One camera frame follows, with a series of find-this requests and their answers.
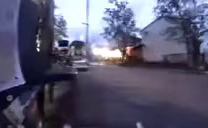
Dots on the car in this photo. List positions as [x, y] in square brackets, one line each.
[79, 55]

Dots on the small reddish shed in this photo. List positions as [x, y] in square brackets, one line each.
[133, 53]

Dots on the tree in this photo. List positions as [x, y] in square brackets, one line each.
[60, 28]
[192, 40]
[120, 26]

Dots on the pole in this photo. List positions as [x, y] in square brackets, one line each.
[87, 23]

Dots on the white vehicle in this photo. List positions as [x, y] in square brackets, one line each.
[63, 45]

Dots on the grey asphalt road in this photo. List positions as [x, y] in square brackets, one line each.
[142, 96]

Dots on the white building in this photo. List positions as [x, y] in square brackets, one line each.
[162, 41]

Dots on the robot's own part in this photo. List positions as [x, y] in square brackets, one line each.
[67, 126]
[139, 125]

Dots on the dark tree trunk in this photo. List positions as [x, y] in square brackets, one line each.
[33, 43]

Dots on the white printed banner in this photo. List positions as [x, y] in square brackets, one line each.
[5, 43]

